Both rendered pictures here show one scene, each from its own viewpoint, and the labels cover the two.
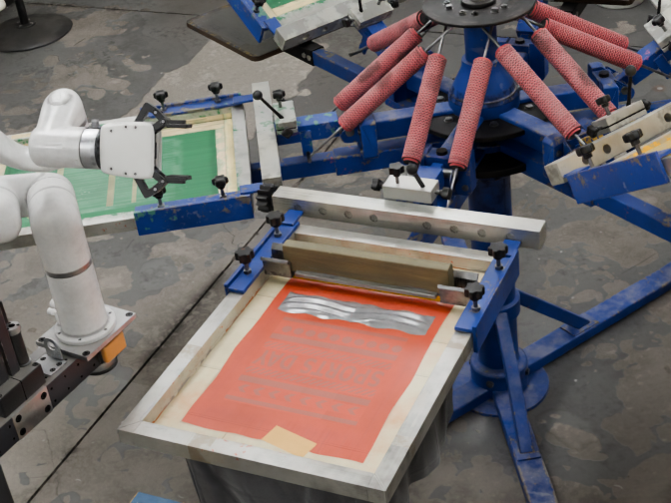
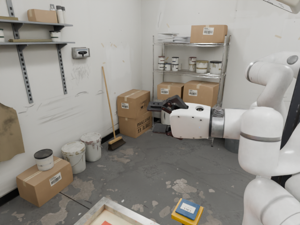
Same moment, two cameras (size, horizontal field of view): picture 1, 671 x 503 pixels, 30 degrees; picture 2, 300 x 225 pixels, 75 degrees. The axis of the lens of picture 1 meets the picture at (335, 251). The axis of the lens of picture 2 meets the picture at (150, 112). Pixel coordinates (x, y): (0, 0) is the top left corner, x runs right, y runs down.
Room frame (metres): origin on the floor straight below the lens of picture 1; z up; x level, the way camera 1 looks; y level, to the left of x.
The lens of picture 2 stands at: (2.48, 0.24, 1.78)
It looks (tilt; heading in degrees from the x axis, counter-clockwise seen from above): 20 degrees down; 182
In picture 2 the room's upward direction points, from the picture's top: straight up
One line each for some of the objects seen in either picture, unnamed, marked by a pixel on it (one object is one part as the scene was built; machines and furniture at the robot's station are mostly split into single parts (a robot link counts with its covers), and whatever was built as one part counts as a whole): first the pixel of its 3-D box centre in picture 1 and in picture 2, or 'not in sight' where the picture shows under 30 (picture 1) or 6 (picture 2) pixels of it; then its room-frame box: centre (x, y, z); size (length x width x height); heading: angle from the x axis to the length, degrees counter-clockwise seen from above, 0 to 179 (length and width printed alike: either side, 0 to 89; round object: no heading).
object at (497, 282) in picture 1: (487, 297); not in sight; (2.22, -0.32, 0.97); 0.30 x 0.05 x 0.07; 152
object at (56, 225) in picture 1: (58, 228); (269, 214); (2.10, 0.53, 1.37); 0.13 x 0.10 x 0.16; 12
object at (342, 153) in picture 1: (267, 172); not in sight; (3.05, 0.16, 0.90); 1.24 x 0.06 x 0.06; 92
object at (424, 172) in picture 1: (420, 192); not in sight; (2.64, -0.23, 1.02); 0.17 x 0.06 x 0.05; 152
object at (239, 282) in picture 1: (265, 261); not in sight; (2.49, 0.17, 0.97); 0.30 x 0.05 x 0.07; 152
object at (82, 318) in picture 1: (71, 294); not in sight; (2.10, 0.54, 1.21); 0.16 x 0.13 x 0.15; 55
